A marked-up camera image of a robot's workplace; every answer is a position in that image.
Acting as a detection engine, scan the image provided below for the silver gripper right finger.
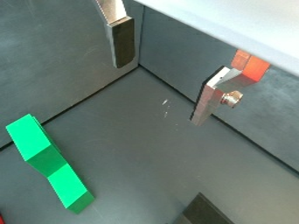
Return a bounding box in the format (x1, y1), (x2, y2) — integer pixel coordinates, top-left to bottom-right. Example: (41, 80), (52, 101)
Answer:
(191, 66), (255, 126)

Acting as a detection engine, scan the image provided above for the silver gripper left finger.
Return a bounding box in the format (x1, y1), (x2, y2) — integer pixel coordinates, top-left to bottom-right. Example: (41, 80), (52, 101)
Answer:
(93, 0), (136, 68)

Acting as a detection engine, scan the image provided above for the green stepped block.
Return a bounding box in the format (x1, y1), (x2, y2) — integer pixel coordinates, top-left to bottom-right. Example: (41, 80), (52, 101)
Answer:
(5, 114), (95, 214)

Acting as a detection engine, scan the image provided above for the red board base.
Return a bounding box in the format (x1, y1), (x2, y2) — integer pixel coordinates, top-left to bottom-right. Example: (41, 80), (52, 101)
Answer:
(231, 50), (270, 82)

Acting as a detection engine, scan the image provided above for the black angle bracket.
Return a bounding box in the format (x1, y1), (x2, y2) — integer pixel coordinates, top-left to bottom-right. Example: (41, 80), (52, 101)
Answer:
(172, 192), (235, 224)

